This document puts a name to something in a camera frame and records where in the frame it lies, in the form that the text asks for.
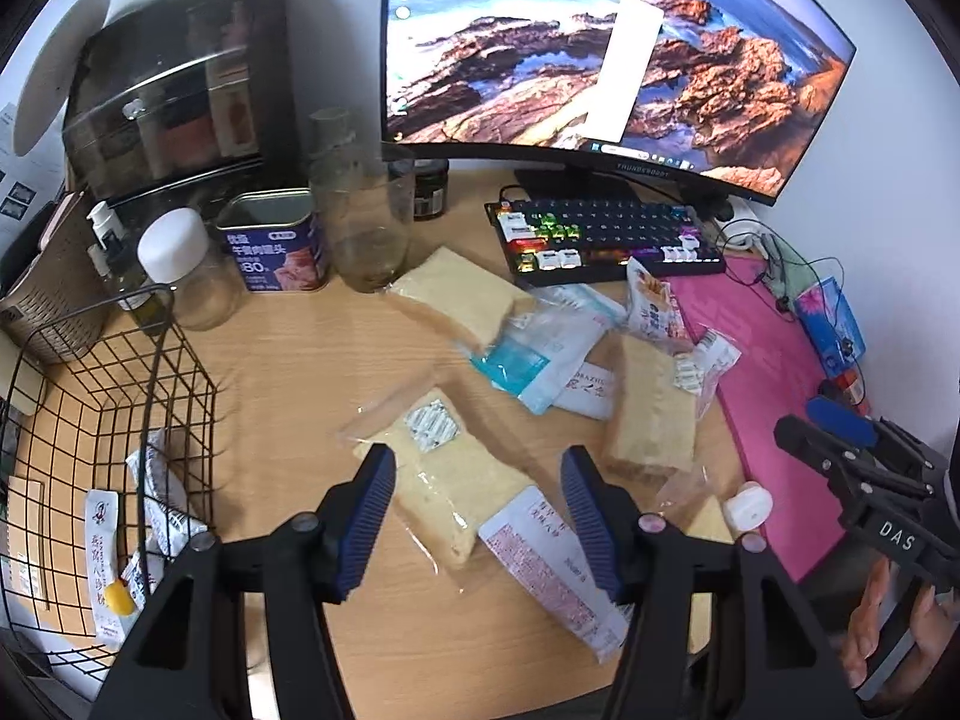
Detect clear white packet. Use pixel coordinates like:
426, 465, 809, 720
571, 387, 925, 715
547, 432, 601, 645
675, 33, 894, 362
525, 283, 627, 331

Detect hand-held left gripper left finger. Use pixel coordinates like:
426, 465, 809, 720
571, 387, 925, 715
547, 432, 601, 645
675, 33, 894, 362
90, 444, 397, 720

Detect green cloth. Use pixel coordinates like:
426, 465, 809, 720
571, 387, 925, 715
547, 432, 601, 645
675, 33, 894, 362
765, 236, 817, 302

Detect pink desk mat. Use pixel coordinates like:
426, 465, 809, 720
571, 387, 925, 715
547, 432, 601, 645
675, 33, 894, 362
664, 255, 875, 586

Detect black cabinet with clear doors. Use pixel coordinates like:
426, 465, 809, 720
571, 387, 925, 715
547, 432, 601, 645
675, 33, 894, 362
61, 0, 290, 200

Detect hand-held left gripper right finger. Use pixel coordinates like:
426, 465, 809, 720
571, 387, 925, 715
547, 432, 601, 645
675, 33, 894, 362
559, 444, 875, 720

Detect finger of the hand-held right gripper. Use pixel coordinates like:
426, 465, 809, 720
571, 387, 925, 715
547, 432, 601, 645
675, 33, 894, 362
774, 415, 871, 492
806, 394, 878, 448

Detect white orange snack packet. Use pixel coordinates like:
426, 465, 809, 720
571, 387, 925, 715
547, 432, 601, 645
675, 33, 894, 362
625, 259, 695, 350

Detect sliced bread packet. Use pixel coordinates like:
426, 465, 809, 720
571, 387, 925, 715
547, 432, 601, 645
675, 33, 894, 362
652, 465, 737, 547
386, 246, 537, 350
604, 334, 698, 477
341, 388, 537, 571

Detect blue luncheon meat can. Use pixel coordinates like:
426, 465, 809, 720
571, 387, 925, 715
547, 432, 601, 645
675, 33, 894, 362
216, 189, 329, 293

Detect white paper sachet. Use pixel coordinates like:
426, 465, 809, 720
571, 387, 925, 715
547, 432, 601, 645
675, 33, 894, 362
551, 358, 617, 421

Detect curved computer monitor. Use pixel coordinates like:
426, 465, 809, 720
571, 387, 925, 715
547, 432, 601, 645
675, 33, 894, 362
381, 0, 857, 207

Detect clear bag with white sachets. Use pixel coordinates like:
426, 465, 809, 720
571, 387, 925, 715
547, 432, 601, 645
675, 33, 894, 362
671, 328, 743, 421

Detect small orange box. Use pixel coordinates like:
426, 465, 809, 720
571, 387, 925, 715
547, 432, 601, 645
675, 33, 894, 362
834, 371, 872, 415

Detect small dark jar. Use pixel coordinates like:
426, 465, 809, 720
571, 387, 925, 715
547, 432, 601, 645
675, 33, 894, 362
411, 159, 449, 222

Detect black wire basket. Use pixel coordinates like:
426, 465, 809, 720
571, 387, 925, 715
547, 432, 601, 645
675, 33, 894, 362
0, 285, 218, 680

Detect white sachet with red print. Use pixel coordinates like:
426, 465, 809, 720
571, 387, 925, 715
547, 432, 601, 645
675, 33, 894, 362
84, 487, 132, 650
478, 486, 631, 665

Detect brown woven basket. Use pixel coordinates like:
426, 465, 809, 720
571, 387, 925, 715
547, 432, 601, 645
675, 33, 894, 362
0, 195, 113, 365

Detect white bottle cap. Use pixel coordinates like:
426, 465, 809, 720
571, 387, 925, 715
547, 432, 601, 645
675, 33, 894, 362
724, 484, 773, 533

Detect black backlit keyboard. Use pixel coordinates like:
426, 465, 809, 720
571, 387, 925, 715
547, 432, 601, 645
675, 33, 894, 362
484, 197, 727, 287

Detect blue white mask packet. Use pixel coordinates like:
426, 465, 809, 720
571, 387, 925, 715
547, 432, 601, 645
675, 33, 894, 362
471, 311, 601, 413

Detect black earphone cable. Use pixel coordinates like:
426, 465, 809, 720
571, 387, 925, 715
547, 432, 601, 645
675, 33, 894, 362
720, 220, 852, 316

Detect clear jar with white lid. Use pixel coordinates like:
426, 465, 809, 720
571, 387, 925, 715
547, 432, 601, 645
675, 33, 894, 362
137, 208, 242, 331

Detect small pump bottle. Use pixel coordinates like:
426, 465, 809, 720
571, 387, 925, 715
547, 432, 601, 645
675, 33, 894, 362
86, 201, 175, 335

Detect person's right hand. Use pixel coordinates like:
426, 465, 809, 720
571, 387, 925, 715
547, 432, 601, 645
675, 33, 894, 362
838, 559, 949, 689

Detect large clear glass jar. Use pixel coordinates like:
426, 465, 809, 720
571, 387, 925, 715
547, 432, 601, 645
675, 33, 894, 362
309, 141, 415, 293

